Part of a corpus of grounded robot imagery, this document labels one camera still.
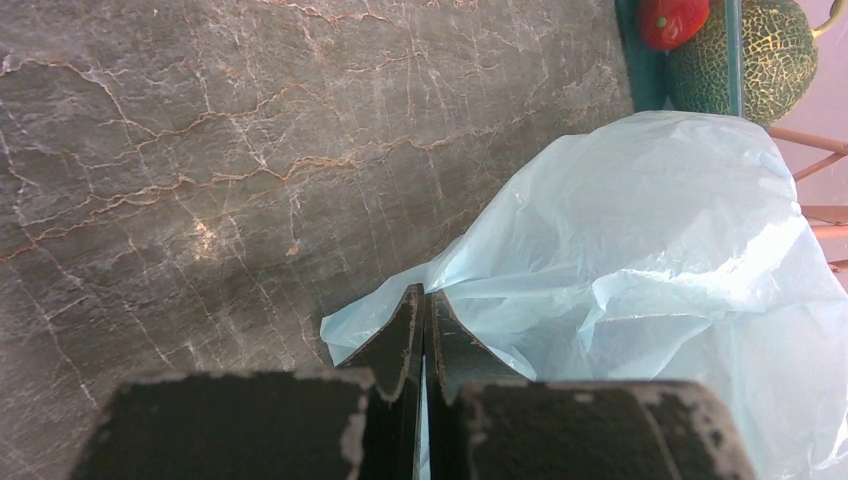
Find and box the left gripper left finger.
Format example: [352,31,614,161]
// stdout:
[70,284,424,479]

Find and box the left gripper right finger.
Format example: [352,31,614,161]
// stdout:
[424,292,756,479]

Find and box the light blue plastic bag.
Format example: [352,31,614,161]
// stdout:
[320,111,847,479]

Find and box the green netted fake melon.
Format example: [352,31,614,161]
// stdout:
[665,1,847,127]

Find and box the red fake mango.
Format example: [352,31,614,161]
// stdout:
[637,0,710,51]

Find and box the teal plastic bin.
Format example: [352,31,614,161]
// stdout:
[614,0,745,117]

